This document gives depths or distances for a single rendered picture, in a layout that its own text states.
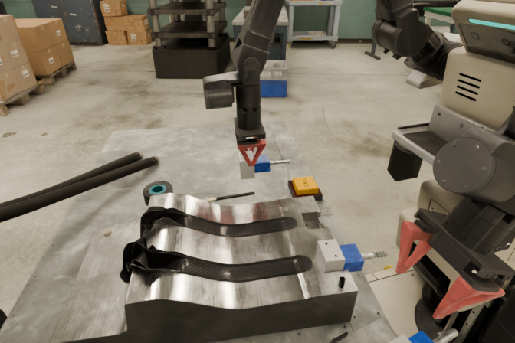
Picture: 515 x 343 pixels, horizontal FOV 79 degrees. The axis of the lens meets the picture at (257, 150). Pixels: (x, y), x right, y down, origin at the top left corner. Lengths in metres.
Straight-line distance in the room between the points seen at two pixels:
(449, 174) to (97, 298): 0.58
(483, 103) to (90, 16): 7.14
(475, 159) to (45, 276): 0.79
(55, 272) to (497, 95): 0.95
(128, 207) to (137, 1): 6.81
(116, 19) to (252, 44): 6.77
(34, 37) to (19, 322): 4.47
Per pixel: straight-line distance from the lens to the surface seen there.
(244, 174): 0.79
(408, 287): 1.47
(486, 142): 0.37
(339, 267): 0.62
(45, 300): 0.80
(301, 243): 0.66
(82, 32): 7.62
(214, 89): 0.68
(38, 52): 5.07
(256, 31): 0.65
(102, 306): 0.66
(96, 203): 0.99
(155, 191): 0.94
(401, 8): 0.77
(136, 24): 7.23
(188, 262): 0.60
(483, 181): 0.36
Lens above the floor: 1.36
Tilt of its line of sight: 30 degrees down
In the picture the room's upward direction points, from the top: straight up
